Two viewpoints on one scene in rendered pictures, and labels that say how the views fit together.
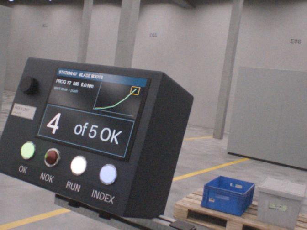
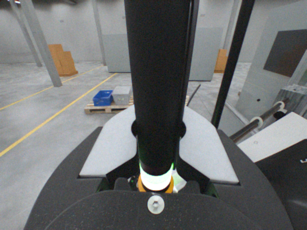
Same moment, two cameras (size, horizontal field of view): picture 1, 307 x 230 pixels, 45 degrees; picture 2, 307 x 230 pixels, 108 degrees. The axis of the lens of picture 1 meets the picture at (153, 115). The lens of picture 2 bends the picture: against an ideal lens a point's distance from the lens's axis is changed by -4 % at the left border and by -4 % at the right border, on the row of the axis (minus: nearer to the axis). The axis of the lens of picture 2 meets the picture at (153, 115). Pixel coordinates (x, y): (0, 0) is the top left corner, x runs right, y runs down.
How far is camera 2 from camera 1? 0.86 m
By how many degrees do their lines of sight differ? 38
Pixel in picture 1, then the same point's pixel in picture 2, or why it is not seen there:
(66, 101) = not seen: outside the picture
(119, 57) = (38, 41)
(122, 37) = (33, 29)
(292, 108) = (126, 50)
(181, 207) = (86, 109)
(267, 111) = (118, 52)
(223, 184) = (102, 93)
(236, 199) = (106, 100)
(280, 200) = (120, 96)
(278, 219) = (122, 102)
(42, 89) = not seen: outside the picture
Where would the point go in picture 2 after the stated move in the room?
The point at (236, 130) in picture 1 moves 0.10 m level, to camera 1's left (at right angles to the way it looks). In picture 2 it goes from (109, 62) to (107, 63)
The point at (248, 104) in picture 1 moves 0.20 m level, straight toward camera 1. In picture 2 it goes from (110, 51) to (110, 51)
